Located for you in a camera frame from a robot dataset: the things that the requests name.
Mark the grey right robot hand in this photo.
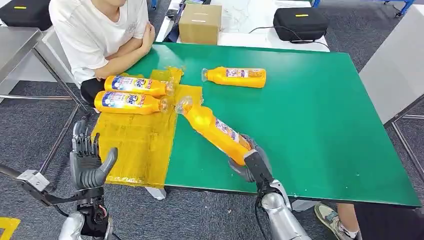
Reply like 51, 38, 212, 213
228, 134, 275, 192

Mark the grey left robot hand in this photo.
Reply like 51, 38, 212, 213
68, 119, 119, 192

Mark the orange detergent bottle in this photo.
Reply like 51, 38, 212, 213
104, 75, 176, 98
174, 96, 254, 167
201, 66, 267, 89
94, 91, 173, 116

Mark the yellow plastic sheet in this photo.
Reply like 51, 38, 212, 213
91, 66, 204, 190

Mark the white table foot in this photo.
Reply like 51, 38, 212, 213
290, 199, 321, 213
144, 186, 168, 201

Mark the person's leg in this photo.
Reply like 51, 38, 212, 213
313, 202, 364, 240

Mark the yellow floor tape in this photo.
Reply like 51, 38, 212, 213
0, 216, 21, 240

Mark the white table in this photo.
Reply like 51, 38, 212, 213
155, 0, 331, 53

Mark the person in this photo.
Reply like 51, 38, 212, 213
48, 0, 157, 108

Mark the steel table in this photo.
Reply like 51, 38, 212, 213
0, 26, 91, 174

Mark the black carry case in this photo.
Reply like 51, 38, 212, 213
0, 0, 53, 32
273, 7, 331, 43

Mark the brown cardboard box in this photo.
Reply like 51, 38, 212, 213
178, 3, 223, 46

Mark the dark blue folder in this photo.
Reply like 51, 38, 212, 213
163, 0, 187, 44

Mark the grey table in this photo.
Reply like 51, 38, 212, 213
358, 4, 424, 184

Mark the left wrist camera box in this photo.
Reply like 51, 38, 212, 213
15, 169, 81, 207

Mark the black cable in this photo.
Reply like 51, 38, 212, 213
248, 25, 331, 51

